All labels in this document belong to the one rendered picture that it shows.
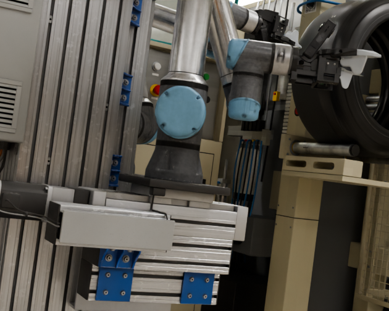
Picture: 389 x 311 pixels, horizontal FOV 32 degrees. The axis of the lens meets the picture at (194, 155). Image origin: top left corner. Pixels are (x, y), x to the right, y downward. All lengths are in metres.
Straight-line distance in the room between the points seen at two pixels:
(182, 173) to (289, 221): 1.17
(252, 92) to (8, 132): 0.60
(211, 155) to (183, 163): 1.25
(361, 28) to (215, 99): 0.84
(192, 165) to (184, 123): 0.18
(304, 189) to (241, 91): 1.24
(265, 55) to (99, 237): 0.57
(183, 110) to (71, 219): 0.35
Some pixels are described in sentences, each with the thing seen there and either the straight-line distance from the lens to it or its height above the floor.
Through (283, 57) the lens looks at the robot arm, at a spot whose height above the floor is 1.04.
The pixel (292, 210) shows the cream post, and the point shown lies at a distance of 2.77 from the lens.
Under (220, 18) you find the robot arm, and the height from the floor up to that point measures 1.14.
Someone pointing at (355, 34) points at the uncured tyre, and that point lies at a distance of 2.42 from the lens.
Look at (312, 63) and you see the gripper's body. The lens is 1.65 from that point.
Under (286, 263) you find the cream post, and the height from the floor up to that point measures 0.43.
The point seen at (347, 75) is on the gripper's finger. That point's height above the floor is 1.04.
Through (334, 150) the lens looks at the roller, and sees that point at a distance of 2.50.
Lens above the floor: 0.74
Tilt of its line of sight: 2 degrees up
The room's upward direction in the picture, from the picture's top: 7 degrees clockwise
